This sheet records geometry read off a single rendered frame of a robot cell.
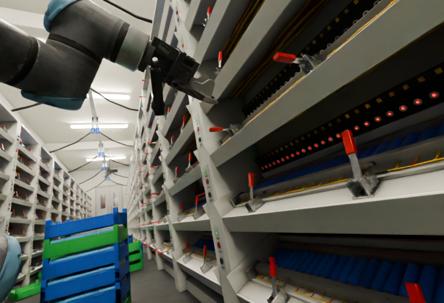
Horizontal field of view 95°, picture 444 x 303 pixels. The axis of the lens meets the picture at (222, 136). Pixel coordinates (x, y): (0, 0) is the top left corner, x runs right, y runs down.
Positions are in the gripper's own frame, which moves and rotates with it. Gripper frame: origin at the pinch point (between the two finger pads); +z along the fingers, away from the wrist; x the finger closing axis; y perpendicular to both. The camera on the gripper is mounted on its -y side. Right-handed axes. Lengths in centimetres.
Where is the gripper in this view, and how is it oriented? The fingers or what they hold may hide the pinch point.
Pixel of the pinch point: (210, 100)
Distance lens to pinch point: 58.5
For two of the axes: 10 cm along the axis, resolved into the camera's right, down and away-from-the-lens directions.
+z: 7.9, 3.3, 5.1
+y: 5.2, -8.1, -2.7
